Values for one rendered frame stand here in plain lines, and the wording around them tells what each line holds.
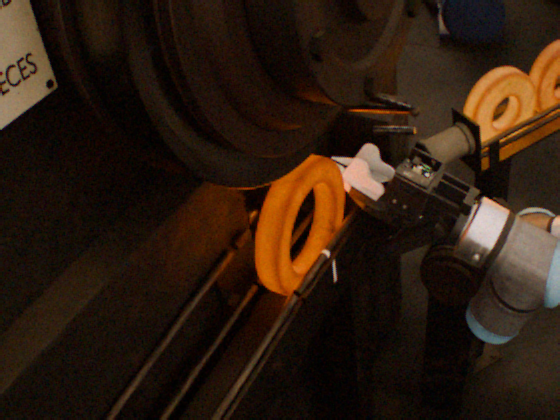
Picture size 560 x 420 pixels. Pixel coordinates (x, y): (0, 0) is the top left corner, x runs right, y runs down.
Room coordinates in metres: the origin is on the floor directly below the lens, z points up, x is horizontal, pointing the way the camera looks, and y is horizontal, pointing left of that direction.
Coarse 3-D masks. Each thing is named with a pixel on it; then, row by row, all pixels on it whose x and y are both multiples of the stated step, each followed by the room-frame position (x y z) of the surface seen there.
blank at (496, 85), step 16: (480, 80) 0.88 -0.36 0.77; (496, 80) 0.86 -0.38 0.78; (512, 80) 0.87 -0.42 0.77; (528, 80) 0.88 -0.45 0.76; (480, 96) 0.86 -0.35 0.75; (496, 96) 0.86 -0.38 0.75; (512, 96) 0.88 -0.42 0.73; (528, 96) 0.88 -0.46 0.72; (464, 112) 0.87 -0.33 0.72; (480, 112) 0.85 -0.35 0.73; (512, 112) 0.89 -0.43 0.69; (528, 112) 0.89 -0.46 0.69; (480, 128) 0.85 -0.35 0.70; (496, 128) 0.86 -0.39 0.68
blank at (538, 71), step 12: (552, 48) 0.93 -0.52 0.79; (540, 60) 0.92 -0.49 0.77; (552, 60) 0.90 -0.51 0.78; (540, 72) 0.90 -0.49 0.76; (552, 72) 0.90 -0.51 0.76; (540, 84) 0.89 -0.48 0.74; (552, 84) 0.90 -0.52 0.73; (540, 96) 0.89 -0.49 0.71; (552, 96) 0.91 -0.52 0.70; (540, 108) 0.90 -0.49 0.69
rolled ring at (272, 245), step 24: (312, 168) 0.62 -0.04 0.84; (336, 168) 0.67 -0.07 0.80; (288, 192) 0.58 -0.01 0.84; (336, 192) 0.66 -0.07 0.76; (264, 216) 0.57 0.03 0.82; (288, 216) 0.57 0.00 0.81; (336, 216) 0.66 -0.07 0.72; (264, 240) 0.55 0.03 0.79; (288, 240) 0.56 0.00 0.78; (312, 240) 0.64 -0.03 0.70; (264, 264) 0.54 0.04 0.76; (288, 264) 0.55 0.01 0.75; (288, 288) 0.55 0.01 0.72
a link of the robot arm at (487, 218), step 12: (480, 204) 0.60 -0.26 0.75; (492, 204) 0.60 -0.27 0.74; (480, 216) 0.58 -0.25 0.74; (492, 216) 0.58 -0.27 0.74; (504, 216) 0.58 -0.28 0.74; (468, 228) 0.58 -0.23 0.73; (480, 228) 0.57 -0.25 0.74; (492, 228) 0.57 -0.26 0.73; (468, 240) 0.57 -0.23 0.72; (480, 240) 0.56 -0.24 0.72; (492, 240) 0.56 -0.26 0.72; (456, 252) 0.58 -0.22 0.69; (468, 252) 0.56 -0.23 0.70; (480, 252) 0.56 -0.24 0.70; (480, 264) 0.55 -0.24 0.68
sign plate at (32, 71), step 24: (0, 0) 0.48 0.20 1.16; (24, 0) 0.50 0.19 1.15; (0, 24) 0.48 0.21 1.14; (24, 24) 0.50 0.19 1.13; (0, 48) 0.47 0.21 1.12; (24, 48) 0.49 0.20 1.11; (0, 72) 0.46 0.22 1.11; (24, 72) 0.48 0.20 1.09; (48, 72) 0.50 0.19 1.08; (0, 96) 0.46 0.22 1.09; (24, 96) 0.48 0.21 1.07; (0, 120) 0.45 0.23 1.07
